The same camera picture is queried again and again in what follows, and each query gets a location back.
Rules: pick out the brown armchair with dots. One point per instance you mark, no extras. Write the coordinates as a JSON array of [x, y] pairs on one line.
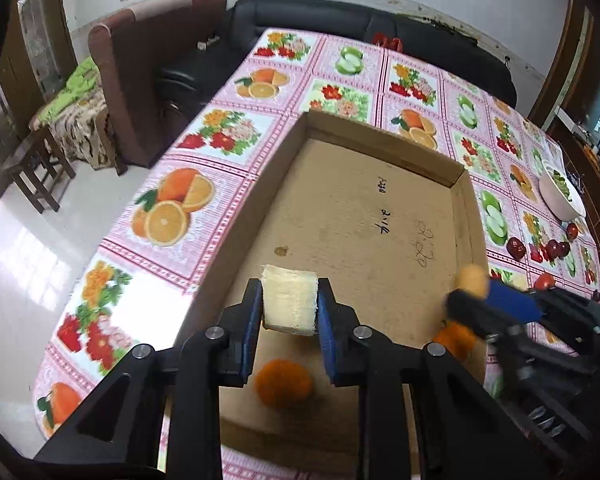
[[128, 47]]

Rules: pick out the large red tomato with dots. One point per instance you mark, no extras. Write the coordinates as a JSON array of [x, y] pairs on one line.
[[544, 281]]

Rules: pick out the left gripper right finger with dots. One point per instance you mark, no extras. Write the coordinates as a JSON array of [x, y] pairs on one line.
[[425, 398]]

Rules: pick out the green patterned blanket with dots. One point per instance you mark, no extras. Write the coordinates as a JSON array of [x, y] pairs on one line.
[[72, 117]]

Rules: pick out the white bowl with greens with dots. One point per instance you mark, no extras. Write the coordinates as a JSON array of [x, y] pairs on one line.
[[559, 194]]

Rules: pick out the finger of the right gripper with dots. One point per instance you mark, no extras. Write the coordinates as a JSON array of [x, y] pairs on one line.
[[507, 336], [554, 305]]

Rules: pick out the brown cardboard tray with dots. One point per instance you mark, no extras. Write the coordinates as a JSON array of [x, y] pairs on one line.
[[386, 220]]

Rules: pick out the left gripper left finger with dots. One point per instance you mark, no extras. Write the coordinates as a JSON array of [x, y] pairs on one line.
[[156, 414]]

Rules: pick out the tan longan fruit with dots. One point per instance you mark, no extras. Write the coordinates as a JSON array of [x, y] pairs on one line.
[[473, 280]]

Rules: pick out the floral fruit print tablecloth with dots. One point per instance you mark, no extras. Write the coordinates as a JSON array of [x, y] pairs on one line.
[[141, 288]]

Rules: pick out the pale sugarcane piece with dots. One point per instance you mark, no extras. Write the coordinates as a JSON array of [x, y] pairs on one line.
[[289, 300]]

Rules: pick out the dark red jujube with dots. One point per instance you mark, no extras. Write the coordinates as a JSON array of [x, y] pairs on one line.
[[516, 249]]

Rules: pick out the red cushion ornament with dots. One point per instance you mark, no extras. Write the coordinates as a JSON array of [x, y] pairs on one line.
[[390, 43]]

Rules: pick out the orange mandarin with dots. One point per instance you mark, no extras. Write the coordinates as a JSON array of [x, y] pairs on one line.
[[457, 339], [282, 384]]

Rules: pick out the black leather sofa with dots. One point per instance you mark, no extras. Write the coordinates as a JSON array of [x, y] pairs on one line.
[[190, 82]]

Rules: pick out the wooden glass door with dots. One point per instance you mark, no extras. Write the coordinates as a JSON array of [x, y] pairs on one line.
[[35, 62]]

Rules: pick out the small red tomato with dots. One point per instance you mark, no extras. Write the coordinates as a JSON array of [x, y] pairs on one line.
[[572, 231]]

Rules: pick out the dark wooden stool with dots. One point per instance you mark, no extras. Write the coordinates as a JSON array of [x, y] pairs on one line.
[[36, 167]]

